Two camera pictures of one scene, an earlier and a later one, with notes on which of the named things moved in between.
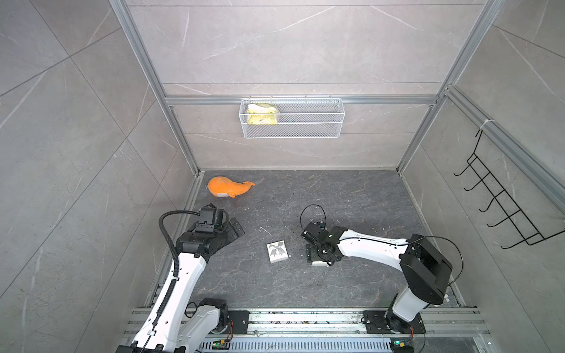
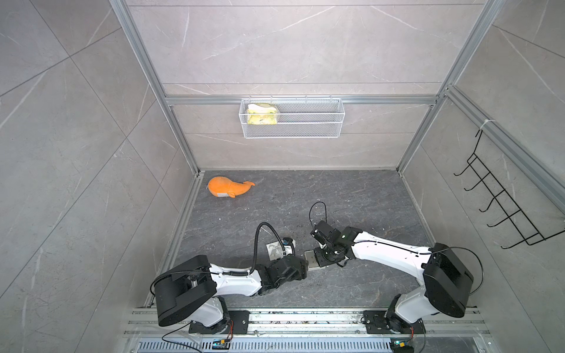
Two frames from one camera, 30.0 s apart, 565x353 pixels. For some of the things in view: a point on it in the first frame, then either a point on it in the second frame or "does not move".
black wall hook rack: x=528 y=232 does not move
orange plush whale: x=224 y=187 does not move
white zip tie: x=486 y=120 does not move
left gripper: x=230 y=234 -> x=302 y=273
